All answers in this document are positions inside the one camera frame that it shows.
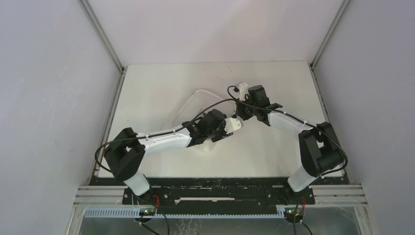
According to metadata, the white medicine kit box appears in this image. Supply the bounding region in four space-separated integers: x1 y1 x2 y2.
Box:
172 89 241 153

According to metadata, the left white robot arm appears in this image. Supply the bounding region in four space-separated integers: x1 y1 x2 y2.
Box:
103 109 243 204

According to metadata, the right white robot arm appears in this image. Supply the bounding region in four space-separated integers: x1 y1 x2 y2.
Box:
227 83 348 204

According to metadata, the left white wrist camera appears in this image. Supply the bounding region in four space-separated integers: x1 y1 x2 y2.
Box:
224 117 243 134

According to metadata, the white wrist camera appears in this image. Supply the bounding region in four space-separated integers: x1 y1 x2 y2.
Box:
236 82 249 101
224 117 243 134

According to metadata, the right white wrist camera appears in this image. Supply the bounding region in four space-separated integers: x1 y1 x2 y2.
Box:
236 82 249 101

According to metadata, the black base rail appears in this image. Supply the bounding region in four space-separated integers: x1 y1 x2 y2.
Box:
121 177 316 216

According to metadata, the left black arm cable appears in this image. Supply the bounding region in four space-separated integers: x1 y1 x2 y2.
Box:
94 98 236 235

